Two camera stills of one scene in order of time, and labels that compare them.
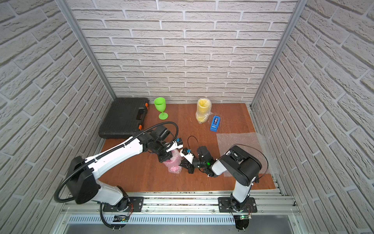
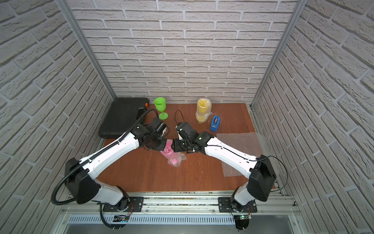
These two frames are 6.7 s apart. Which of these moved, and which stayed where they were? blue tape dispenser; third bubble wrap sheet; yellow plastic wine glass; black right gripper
Moved: black right gripper
Stayed: yellow plastic wine glass; blue tape dispenser; third bubble wrap sheet
